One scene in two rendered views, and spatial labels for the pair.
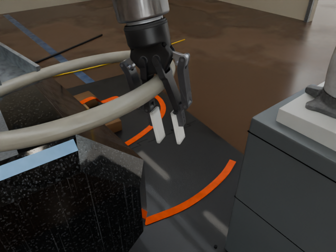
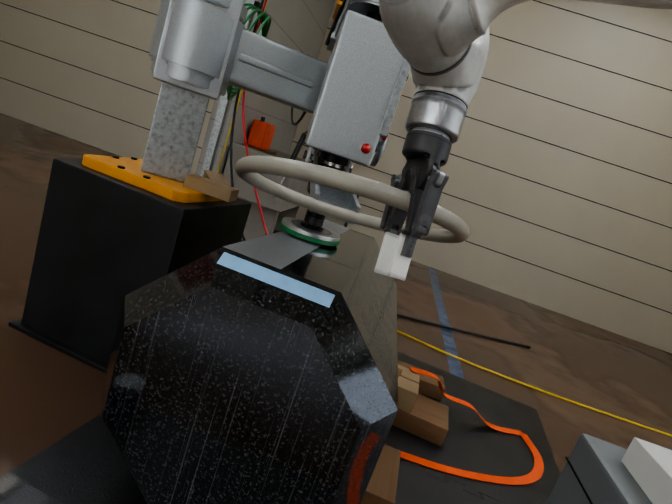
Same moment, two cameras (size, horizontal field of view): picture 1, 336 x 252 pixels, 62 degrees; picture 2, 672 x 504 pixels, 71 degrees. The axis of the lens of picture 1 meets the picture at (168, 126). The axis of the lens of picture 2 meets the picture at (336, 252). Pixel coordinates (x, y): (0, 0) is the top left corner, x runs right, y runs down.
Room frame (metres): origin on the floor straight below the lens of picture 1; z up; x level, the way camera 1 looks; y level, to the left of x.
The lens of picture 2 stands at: (-0.15, -0.45, 1.14)
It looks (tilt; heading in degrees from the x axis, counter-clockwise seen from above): 12 degrees down; 44
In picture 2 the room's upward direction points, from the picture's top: 19 degrees clockwise
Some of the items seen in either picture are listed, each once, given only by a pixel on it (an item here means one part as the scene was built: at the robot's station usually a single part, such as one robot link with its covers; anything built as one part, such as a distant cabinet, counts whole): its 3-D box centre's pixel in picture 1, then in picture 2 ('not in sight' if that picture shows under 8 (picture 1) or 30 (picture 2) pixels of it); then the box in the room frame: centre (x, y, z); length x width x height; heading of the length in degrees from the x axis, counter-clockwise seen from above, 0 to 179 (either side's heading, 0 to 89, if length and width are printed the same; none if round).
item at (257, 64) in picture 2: not in sight; (245, 61); (0.94, 1.46, 1.34); 0.74 x 0.34 x 0.25; 156
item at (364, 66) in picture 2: not in sight; (351, 98); (1.01, 0.82, 1.30); 0.36 x 0.22 x 0.45; 53
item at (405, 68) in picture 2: not in sight; (395, 91); (1.01, 0.63, 1.35); 0.08 x 0.03 x 0.28; 53
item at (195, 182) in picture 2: not in sight; (211, 187); (0.85, 1.30, 0.81); 0.20 x 0.10 x 0.05; 131
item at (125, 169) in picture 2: not in sight; (165, 177); (0.76, 1.54, 0.76); 0.49 x 0.49 x 0.05; 33
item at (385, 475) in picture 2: not in sight; (376, 481); (1.20, 0.28, 0.07); 0.30 x 0.12 x 0.12; 36
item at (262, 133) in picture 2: not in sight; (263, 134); (2.59, 3.63, 1.00); 0.50 x 0.22 x 0.33; 39
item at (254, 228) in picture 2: not in sight; (270, 194); (2.81, 3.54, 0.43); 1.30 x 0.62 x 0.86; 39
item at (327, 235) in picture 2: not in sight; (311, 229); (0.96, 0.75, 0.83); 0.21 x 0.21 x 0.01
